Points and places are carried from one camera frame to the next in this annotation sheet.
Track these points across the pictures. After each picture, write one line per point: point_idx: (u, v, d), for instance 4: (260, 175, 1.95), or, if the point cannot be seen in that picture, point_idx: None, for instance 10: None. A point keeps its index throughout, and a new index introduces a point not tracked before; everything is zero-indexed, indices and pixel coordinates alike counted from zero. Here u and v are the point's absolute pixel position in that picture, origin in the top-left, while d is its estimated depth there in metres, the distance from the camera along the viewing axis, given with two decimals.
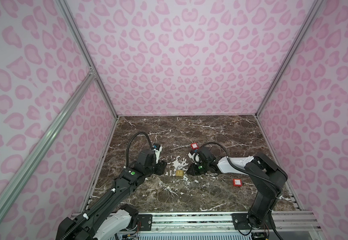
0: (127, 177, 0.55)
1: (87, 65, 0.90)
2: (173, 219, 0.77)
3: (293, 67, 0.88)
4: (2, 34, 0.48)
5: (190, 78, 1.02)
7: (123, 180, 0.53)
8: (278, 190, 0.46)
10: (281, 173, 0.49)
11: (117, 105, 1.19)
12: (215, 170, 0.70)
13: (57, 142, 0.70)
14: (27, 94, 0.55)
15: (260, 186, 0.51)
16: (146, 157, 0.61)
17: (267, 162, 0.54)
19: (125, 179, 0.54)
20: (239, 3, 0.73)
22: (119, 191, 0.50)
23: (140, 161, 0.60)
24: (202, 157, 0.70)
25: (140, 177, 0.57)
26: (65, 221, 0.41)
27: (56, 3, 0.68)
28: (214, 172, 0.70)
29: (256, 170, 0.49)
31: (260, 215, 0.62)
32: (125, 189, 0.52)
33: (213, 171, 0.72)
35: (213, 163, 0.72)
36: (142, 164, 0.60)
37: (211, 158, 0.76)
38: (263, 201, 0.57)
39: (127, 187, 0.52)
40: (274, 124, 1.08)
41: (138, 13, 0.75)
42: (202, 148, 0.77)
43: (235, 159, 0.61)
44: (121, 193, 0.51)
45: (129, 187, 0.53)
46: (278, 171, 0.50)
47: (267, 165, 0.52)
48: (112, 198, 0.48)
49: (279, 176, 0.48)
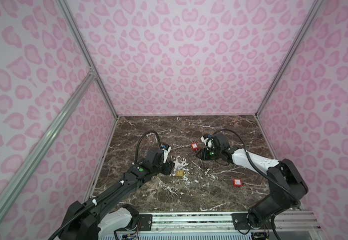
0: (136, 172, 0.57)
1: (87, 65, 0.90)
2: (173, 220, 0.77)
3: (293, 67, 0.88)
4: (2, 34, 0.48)
5: (190, 78, 1.02)
7: (131, 175, 0.55)
8: (293, 203, 0.44)
10: (302, 186, 0.46)
11: (117, 105, 1.19)
12: (227, 157, 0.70)
13: (57, 142, 0.70)
14: (27, 94, 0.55)
15: (276, 193, 0.48)
16: (155, 156, 0.62)
17: (293, 173, 0.49)
19: (133, 173, 0.56)
20: (239, 3, 0.73)
22: (127, 185, 0.52)
23: (149, 159, 0.62)
24: (216, 143, 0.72)
25: (147, 174, 0.58)
26: (74, 204, 0.42)
27: (56, 3, 0.68)
28: (226, 159, 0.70)
29: (281, 179, 0.45)
31: (262, 216, 0.62)
32: (133, 183, 0.53)
33: (224, 158, 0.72)
35: (226, 149, 0.69)
36: (150, 162, 0.62)
37: (225, 145, 0.72)
38: (271, 205, 0.55)
39: (134, 181, 0.54)
40: (274, 124, 1.08)
41: (138, 13, 0.75)
42: (218, 134, 0.73)
43: (256, 158, 0.55)
44: (128, 187, 0.52)
45: (137, 182, 0.55)
46: (300, 184, 0.46)
47: (290, 175, 0.51)
48: (120, 189, 0.49)
49: (298, 188, 0.45)
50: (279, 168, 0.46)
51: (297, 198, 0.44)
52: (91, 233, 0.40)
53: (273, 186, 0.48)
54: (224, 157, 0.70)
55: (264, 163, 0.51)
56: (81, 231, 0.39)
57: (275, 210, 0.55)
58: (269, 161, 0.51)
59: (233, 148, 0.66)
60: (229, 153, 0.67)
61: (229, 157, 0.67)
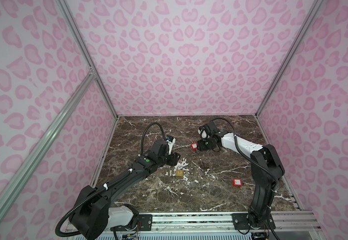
0: (143, 162, 0.58)
1: (87, 65, 0.90)
2: (173, 219, 0.77)
3: (293, 67, 0.88)
4: (2, 34, 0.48)
5: (190, 78, 1.02)
7: (138, 165, 0.57)
8: (270, 181, 0.49)
10: (280, 169, 0.51)
11: (117, 105, 1.19)
12: (217, 140, 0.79)
13: (57, 142, 0.70)
14: (27, 94, 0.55)
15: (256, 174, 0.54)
16: (160, 147, 0.64)
17: (274, 157, 0.54)
19: (140, 164, 0.57)
20: (239, 3, 0.73)
22: (135, 173, 0.53)
23: (154, 150, 0.63)
24: (207, 130, 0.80)
25: (153, 165, 0.60)
26: (85, 189, 0.43)
27: (55, 3, 0.68)
28: (215, 142, 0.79)
29: (262, 162, 0.50)
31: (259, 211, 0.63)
32: (140, 172, 0.55)
33: (214, 142, 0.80)
35: (215, 133, 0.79)
36: (156, 153, 0.63)
37: (215, 130, 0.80)
38: (261, 193, 0.58)
39: (142, 171, 0.55)
40: (274, 124, 1.08)
41: (138, 13, 0.75)
42: (209, 122, 0.79)
43: (244, 142, 0.59)
44: (136, 175, 0.53)
45: (144, 172, 0.56)
46: (279, 167, 0.51)
47: (271, 159, 0.56)
48: (129, 176, 0.51)
49: (275, 170, 0.51)
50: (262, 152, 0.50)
51: (274, 176, 0.50)
52: (101, 217, 0.42)
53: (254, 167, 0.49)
54: (214, 140, 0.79)
55: (248, 146, 0.56)
56: (93, 214, 0.40)
57: (265, 198, 0.57)
58: (253, 145, 0.55)
59: (223, 133, 0.68)
60: (218, 135, 0.71)
61: (219, 140, 0.73)
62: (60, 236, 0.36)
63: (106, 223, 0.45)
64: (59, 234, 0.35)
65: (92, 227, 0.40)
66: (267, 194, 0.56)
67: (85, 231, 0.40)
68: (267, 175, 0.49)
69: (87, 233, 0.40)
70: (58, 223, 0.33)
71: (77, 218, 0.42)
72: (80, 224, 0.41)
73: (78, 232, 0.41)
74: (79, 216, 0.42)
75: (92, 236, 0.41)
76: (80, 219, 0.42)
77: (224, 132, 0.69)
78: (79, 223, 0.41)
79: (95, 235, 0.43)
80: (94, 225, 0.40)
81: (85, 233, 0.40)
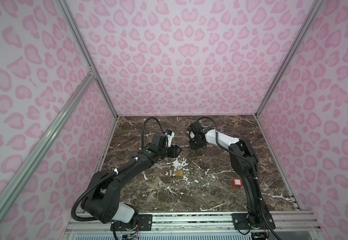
0: (146, 153, 0.62)
1: (87, 65, 0.90)
2: (173, 220, 0.77)
3: (293, 67, 0.88)
4: (2, 34, 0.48)
5: (190, 78, 1.02)
7: (142, 155, 0.60)
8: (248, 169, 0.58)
10: (254, 158, 0.59)
11: (117, 105, 1.19)
12: (202, 136, 0.79)
13: (57, 142, 0.70)
14: (28, 94, 0.57)
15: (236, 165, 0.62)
16: (160, 139, 0.68)
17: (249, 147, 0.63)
19: (144, 154, 0.61)
20: (239, 3, 0.73)
22: (140, 161, 0.57)
23: (155, 142, 0.67)
24: (192, 129, 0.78)
25: (155, 156, 0.64)
26: (97, 174, 0.45)
27: (56, 3, 0.68)
28: (200, 138, 0.87)
29: (238, 151, 0.57)
31: (255, 209, 0.64)
32: (145, 160, 0.59)
33: (199, 138, 0.88)
35: (200, 130, 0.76)
36: (156, 145, 0.67)
37: (200, 128, 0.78)
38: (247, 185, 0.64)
39: (146, 159, 0.59)
40: (274, 124, 1.08)
41: (138, 13, 0.75)
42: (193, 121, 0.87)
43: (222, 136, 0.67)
44: (142, 163, 0.57)
45: (148, 161, 0.60)
46: (254, 156, 0.59)
47: (245, 148, 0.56)
48: (135, 164, 0.54)
49: (250, 158, 0.59)
50: (239, 144, 0.58)
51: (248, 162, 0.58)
52: (114, 199, 0.44)
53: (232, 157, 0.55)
54: (199, 137, 0.87)
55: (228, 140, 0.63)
56: (107, 196, 0.42)
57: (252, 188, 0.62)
58: (231, 139, 0.63)
59: (207, 129, 0.76)
60: (203, 132, 0.78)
61: (203, 136, 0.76)
62: (74, 219, 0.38)
63: (117, 206, 0.47)
64: (75, 217, 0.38)
65: (106, 209, 0.42)
66: (252, 183, 0.61)
67: (98, 215, 0.42)
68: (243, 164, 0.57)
69: (101, 217, 0.42)
70: (74, 204, 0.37)
71: (90, 203, 0.44)
72: (94, 208, 0.43)
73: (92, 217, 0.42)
74: (92, 201, 0.44)
75: (106, 219, 0.44)
76: (93, 204, 0.44)
77: (207, 128, 0.76)
78: (93, 207, 0.43)
79: (109, 218, 0.45)
80: (108, 207, 0.43)
81: (99, 217, 0.42)
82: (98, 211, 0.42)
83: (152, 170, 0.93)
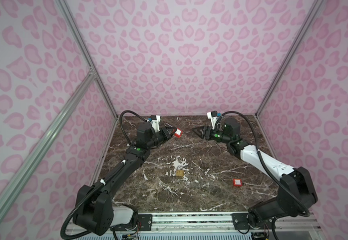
0: (134, 152, 0.58)
1: (87, 65, 0.90)
2: (173, 219, 0.77)
3: (293, 67, 0.88)
4: (2, 34, 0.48)
5: (190, 78, 1.02)
7: (131, 155, 0.56)
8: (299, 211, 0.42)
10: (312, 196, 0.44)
11: (117, 105, 1.19)
12: (235, 151, 0.63)
13: (57, 142, 0.70)
14: (27, 94, 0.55)
15: (283, 199, 0.46)
16: (144, 134, 0.59)
17: (307, 181, 0.46)
19: (132, 154, 0.57)
20: (239, 3, 0.73)
22: (129, 163, 0.53)
23: (141, 139, 0.61)
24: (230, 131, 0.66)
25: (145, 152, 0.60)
26: (84, 188, 0.42)
27: (56, 3, 0.68)
28: (233, 153, 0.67)
29: (294, 189, 0.42)
31: (262, 217, 0.62)
32: (134, 161, 0.55)
33: (231, 152, 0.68)
35: (235, 143, 0.64)
36: (143, 140, 0.61)
37: (236, 138, 0.66)
38: (275, 210, 0.54)
39: (135, 160, 0.55)
40: (274, 124, 1.08)
41: (138, 13, 0.75)
42: (234, 123, 0.62)
43: (270, 162, 0.50)
44: (131, 165, 0.54)
45: (138, 160, 0.56)
46: (312, 195, 0.44)
47: (302, 183, 0.48)
48: (124, 168, 0.51)
49: (307, 198, 0.44)
50: (292, 176, 0.44)
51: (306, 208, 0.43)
52: (105, 212, 0.42)
53: (284, 193, 0.45)
54: (231, 151, 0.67)
55: (277, 168, 0.48)
56: (97, 210, 0.40)
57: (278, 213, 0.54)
58: (283, 166, 0.47)
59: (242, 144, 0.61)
60: (237, 147, 0.62)
61: (237, 152, 0.63)
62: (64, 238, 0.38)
63: (112, 216, 0.46)
64: (65, 237, 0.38)
65: (99, 222, 0.40)
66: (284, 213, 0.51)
67: (93, 228, 0.41)
68: (297, 206, 0.42)
69: (97, 230, 0.40)
70: (63, 226, 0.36)
71: (83, 219, 0.42)
72: (88, 222, 0.41)
73: (87, 231, 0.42)
74: (84, 216, 0.42)
75: (101, 231, 0.42)
76: (86, 218, 0.42)
77: (244, 143, 0.61)
78: (86, 222, 0.41)
79: (104, 229, 0.44)
80: (100, 220, 0.41)
81: (94, 229, 0.41)
82: (92, 225, 0.41)
83: (152, 170, 0.93)
